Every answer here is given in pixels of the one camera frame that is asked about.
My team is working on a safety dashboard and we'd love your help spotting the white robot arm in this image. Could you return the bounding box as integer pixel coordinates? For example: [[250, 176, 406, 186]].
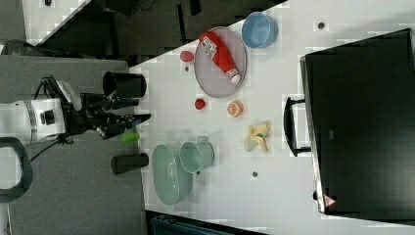
[[1, 93, 151, 145]]

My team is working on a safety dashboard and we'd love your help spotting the black cylinder cup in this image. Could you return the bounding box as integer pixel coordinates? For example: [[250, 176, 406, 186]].
[[111, 153, 149, 175]]

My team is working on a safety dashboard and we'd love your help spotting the red plush strawberry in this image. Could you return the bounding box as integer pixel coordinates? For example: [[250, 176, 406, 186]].
[[195, 99, 206, 110]]

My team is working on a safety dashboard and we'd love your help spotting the blue bowl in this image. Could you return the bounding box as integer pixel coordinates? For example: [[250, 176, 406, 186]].
[[242, 12, 278, 49]]

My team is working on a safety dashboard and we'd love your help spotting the orange slice toy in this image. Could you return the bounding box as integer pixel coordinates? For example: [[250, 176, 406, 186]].
[[227, 100, 244, 118]]

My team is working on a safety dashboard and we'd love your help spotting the black toaster oven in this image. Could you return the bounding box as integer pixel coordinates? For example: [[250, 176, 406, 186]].
[[284, 28, 415, 225]]

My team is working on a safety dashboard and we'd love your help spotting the green lime toy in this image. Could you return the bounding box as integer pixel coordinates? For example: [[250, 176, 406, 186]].
[[121, 133, 140, 143]]

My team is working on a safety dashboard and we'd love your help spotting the black cup with spatula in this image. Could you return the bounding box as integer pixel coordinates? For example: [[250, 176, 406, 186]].
[[103, 71, 147, 98]]

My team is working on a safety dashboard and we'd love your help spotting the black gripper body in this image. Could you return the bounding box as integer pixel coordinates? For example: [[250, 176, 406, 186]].
[[62, 93, 107, 138]]

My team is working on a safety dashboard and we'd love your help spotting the peeled plush banana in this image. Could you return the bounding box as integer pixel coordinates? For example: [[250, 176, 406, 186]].
[[242, 122, 270, 153]]

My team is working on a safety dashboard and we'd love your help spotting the pink plush strawberry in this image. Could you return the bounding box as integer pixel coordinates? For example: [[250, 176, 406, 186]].
[[180, 51, 194, 63]]

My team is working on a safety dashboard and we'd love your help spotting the red ketchup bottle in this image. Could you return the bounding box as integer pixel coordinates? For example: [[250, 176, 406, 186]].
[[199, 31, 241, 84]]

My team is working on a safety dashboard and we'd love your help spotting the grey round plate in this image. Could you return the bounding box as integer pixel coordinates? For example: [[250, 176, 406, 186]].
[[194, 27, 247, 98]]

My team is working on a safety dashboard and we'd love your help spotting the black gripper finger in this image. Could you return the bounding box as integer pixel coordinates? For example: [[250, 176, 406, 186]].
[[109, 97, 139, 110], [106, 114, 151, 134]]

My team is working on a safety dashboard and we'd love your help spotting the green mug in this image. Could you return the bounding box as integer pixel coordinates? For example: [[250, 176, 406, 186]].
[[179, 136, 214, 173]]

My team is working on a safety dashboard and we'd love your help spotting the green colander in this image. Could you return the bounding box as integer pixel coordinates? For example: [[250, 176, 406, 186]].
[[152, 144, 192, 206]]

